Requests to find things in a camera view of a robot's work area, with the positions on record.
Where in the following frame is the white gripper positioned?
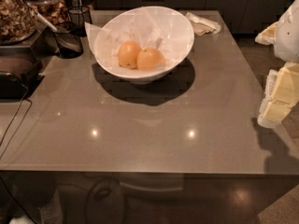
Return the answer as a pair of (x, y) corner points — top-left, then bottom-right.
(255, 0), (299, 129)

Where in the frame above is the orange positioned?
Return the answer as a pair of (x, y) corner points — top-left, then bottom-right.
(137, 48), (165, 71)
(118, 40), (141, 69)

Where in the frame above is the white ceramic bowl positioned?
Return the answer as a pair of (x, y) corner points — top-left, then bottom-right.
(94, 7), (194, 84)

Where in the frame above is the white paper bowl liner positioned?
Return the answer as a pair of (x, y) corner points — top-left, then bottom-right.
(85, 7), (165, 56)

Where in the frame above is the folded paper napkin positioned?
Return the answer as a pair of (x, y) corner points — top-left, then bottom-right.
(185, 12), (221, 35)

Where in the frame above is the black mesh cup rear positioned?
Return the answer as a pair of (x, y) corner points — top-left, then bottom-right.
(68, 6), (93, 37)

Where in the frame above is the black mesh cup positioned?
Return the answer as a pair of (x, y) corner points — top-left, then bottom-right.
(68, 6), (93, 37)
(53, 21), (83, 59)

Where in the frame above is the black mesh cup front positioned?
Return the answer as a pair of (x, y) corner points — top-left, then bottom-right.
(53, 21), (83, 59)

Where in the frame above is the rear glass snack jar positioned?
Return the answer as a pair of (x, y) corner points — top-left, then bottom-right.
(26, 0), (68, 25)

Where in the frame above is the black appliance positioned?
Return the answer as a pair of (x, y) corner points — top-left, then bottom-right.
(0, 44), (45, 100)

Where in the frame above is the large glass snack jar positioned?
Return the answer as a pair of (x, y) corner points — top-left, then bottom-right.
(0, 0), (36, 46)

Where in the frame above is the black power cable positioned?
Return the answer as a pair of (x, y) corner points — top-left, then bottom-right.
(0, 84), (34, 161)

